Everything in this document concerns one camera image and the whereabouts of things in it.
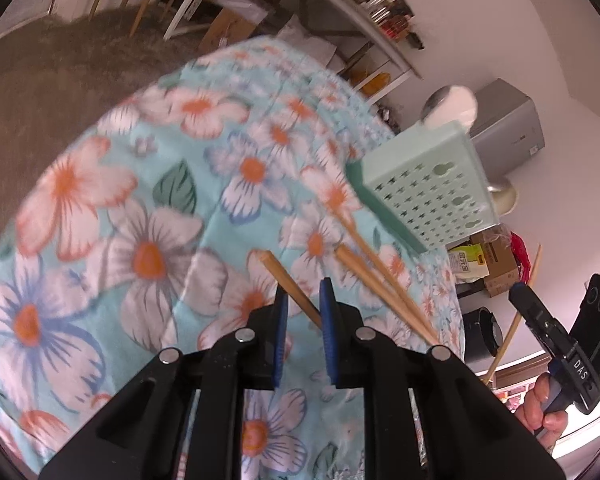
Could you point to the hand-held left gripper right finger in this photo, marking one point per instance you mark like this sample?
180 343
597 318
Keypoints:
328 330

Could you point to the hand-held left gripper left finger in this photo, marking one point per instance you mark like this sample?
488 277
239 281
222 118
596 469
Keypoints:
281 340

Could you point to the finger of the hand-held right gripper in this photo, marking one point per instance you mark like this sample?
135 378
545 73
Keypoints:
535 310

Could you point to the wooden chopstick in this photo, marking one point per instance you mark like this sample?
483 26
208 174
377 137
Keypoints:
505 340
365 251
380 288
290 285

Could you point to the green perforated utensil basket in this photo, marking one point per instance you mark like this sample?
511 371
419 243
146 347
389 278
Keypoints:
430 190

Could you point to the person's right hand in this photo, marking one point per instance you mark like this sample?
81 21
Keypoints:
532 407

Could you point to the red bag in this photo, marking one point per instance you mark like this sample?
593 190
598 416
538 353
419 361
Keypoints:
522 255

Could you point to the taped cardboard box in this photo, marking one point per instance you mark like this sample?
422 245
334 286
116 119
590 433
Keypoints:
502 260

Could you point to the black round container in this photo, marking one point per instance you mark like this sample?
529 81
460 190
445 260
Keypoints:
480 335

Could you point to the white box yellow label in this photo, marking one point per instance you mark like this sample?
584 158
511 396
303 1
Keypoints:
469 262

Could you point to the floral blue blanket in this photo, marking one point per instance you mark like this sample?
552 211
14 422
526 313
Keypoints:
130 260

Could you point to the silver refrigerator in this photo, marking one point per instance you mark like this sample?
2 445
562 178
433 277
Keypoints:
510 120

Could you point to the orange plastic bag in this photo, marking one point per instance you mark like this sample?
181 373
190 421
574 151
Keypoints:
376 84

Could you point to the white woven sack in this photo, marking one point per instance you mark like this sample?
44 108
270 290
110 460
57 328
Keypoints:
305 42

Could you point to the brown cardboard box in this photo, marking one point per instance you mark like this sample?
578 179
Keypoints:
225 30

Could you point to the white-legged table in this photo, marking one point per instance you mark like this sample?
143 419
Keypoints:
340 5

